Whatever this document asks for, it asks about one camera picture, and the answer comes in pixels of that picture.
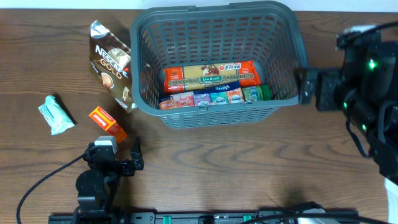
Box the orange Redoxon box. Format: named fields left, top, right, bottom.
left=89, top=106, right=127, bottom=143

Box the green lid jar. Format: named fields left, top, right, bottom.
left=242, top=84, right=272, bottom=102

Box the Kleenex tissue multipack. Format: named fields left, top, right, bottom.
left=159, top=81, right=244, bottom=110

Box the San Remo spaghetti packet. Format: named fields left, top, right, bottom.
left=164, top=60, right=261, bottom=94

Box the Nescafe Gold coffee bag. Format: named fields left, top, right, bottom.
left=89, top=21, right=137, bottom=113

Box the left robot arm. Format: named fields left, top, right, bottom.
left=73, top=136, right=144, bottom=223

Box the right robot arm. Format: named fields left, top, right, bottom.
left=294, top=25, right=397, bottom=223

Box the light green wrapped packet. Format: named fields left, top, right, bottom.
left=38, top=95, right=75, bottom=135

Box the grey plastic basket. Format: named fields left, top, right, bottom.
left=130, top=1, right=307, bottom=129

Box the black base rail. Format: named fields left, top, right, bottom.
left=48, top=210, right=360, bottom=224

